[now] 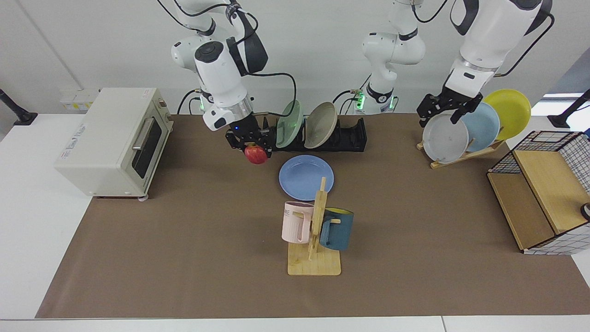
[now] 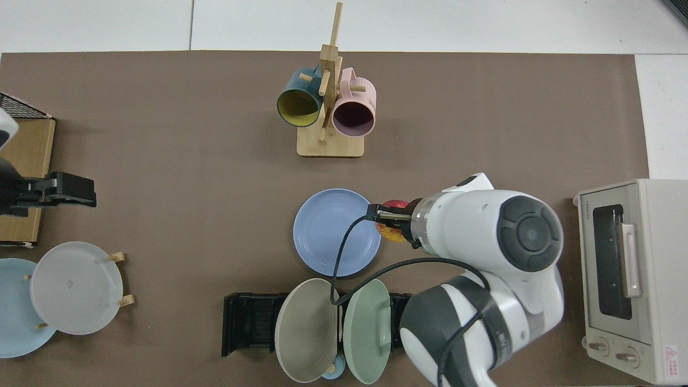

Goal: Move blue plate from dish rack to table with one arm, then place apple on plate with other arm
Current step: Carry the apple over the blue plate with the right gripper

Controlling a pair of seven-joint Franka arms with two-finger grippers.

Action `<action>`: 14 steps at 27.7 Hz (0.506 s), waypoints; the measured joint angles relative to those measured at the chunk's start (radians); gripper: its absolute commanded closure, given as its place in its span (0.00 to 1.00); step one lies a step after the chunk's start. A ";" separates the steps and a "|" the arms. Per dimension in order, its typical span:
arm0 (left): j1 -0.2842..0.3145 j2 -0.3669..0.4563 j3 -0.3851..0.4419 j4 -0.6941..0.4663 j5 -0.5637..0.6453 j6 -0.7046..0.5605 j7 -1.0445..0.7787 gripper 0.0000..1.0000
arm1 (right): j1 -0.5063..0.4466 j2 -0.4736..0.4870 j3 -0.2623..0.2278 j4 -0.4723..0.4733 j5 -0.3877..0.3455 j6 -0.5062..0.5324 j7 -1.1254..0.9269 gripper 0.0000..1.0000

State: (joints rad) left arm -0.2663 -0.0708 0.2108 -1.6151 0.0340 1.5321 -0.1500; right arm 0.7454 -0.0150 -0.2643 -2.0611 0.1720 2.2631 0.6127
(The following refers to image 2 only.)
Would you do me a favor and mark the red yellow apple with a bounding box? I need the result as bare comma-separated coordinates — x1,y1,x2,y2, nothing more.
375,198,412,244

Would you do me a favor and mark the wooden peg plate rack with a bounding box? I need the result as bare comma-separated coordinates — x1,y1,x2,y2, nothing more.
24,252,135,330

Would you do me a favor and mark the grey white plate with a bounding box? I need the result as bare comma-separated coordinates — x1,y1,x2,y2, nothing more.
30,241,124,335

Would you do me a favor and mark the green plate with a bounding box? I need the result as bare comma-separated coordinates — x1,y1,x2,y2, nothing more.
343,278,392,385

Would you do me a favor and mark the light blue plate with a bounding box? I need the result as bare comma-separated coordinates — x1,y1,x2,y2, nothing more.
0,258,57,359

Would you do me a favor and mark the beige plate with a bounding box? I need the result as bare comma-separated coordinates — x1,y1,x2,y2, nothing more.
275,278,340,383

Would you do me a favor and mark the black dish rack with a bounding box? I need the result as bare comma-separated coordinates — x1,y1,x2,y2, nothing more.
222,292,413,358

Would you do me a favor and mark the brown table cloth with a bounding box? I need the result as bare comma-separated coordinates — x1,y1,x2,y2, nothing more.
0,50,650,387

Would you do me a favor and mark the wooden cup stand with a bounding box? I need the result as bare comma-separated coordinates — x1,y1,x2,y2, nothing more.
297,2,366,158

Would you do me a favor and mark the pink cup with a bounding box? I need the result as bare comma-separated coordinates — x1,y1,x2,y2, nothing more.
331,67,377,138

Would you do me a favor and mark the small blue round thing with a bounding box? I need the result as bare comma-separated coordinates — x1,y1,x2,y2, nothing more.
321,352,346,380

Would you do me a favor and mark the dark teal cup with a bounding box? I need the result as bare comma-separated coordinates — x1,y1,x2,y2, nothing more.
277,66,324,128

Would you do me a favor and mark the pale toaster oven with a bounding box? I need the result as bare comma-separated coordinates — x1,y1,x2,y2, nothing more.
572,179,688,385

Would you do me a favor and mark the dark corner object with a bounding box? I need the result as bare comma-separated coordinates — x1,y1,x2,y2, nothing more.
661,0,688,28

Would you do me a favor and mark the wire basket with wooden floor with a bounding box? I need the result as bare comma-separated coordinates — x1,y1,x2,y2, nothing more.
0,91,56,249

